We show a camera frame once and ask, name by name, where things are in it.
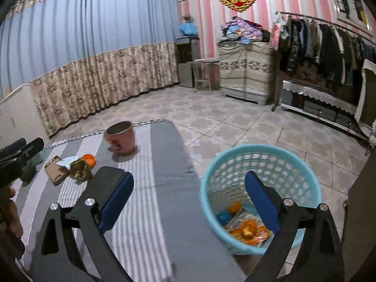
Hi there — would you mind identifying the low lace covered shelf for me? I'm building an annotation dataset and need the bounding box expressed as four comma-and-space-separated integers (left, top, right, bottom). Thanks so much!
280, 80, 366, 140

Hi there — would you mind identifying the white cabinet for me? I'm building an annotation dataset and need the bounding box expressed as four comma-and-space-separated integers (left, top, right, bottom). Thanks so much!
0, 83, 50, 148

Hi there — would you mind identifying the cloth covered cabinet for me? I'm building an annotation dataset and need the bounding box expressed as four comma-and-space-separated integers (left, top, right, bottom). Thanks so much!
218, 41, 278, 106

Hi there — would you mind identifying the dark green cylinder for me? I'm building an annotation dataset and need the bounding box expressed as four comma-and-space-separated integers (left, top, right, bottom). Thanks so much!
20, 161, 37, 183

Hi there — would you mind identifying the blue covered water bottle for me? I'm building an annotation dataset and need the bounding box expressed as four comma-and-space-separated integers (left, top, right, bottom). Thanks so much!
179, 22, 198, 37

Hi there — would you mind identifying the turquoise plastic basket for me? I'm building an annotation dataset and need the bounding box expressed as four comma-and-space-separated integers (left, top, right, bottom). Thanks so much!
200, 144, 322, 256

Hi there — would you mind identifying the white face mask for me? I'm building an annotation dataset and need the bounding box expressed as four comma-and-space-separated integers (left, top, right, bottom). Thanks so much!
56, 156, 80, 170

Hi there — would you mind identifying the grey water dispenser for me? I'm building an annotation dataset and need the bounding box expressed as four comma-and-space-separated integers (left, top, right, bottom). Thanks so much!
175, 37, 201, 88

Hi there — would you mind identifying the printed snack packet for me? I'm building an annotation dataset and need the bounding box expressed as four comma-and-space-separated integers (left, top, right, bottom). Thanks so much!
225, 208, 273, 247

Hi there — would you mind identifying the small potted plant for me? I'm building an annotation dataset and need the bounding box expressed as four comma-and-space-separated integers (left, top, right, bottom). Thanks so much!
182, 15, 194, 23

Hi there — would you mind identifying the small metal side table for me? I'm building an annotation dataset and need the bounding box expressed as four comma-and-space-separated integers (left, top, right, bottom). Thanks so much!
188, 58, 220, 93

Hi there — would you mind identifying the blue floral curtain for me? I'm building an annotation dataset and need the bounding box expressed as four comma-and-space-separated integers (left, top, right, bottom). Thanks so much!
1, 0, 178, 135

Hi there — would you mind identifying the framed wedding photo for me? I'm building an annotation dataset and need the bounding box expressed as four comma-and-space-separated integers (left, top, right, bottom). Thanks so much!
335, 0, 373, 36

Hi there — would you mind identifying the pink mug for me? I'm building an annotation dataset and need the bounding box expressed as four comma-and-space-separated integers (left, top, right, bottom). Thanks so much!
104, 121, 136, 155

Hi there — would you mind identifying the teal tissue box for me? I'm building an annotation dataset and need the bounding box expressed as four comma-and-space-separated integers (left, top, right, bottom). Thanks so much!
29, 149, 52, 165

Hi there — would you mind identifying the blue plastic bag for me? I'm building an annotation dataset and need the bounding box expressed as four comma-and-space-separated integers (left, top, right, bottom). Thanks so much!
216, 209, 233, 226

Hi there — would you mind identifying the clothes rack with garments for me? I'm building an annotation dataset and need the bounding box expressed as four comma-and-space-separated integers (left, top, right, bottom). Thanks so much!
270, 11, 375, 115

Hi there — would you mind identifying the person's left hand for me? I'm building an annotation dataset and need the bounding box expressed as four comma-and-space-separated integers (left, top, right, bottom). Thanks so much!
1, 185, 24, 261

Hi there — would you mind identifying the dark wrapper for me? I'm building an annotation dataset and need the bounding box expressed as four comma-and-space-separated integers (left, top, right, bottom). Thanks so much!
69, 159, 92, 181

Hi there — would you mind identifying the orange fruit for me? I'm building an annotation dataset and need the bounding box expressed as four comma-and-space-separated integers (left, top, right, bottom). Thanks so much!
227, 202, 242, 216

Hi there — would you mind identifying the grey striped tablecloth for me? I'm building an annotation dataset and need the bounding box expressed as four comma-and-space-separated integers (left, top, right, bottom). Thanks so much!
13, 121, 245, 281

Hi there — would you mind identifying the black smartphone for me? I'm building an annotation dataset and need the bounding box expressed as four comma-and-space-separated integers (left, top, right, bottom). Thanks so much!
74, 166, 132, 213

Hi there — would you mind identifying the pile of clothes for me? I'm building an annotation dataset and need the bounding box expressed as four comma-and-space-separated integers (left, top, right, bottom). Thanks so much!
217, 17, 270, 45

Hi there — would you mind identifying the cloth covered furniture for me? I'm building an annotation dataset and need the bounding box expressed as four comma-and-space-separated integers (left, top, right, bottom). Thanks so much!
354, 59, 376, 138

